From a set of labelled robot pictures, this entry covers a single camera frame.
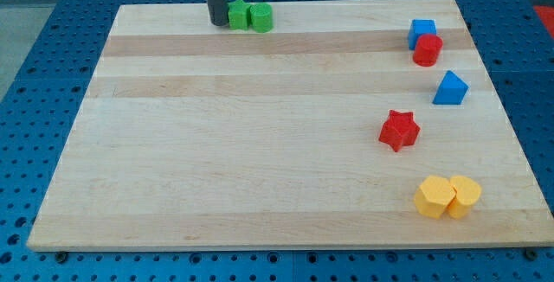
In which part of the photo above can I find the blue triangle block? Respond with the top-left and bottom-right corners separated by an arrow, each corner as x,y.
432,70 -> 469,105

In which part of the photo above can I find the green star block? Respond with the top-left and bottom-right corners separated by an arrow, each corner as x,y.
228,0 -> 251,30

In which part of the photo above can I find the green cylinder block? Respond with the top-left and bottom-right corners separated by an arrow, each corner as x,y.
250,3 -> 273,33

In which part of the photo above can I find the wooden board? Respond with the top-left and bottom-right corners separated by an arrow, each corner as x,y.
27,0 -> 553,252

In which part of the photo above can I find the blue cube block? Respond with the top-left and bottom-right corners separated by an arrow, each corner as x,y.
407,19 -> 436,50

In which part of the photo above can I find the red cylinder block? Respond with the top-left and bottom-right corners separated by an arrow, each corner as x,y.
412,34 -> 443,67

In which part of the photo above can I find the red star block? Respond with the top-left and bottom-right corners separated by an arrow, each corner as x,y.
378,110 -> 421,152

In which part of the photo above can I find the yellow hexagon block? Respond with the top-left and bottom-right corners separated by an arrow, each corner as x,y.
414,176 -> 456,219

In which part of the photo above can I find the yellow heart block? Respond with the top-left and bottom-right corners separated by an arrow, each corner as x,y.
448,176 -> 482,219

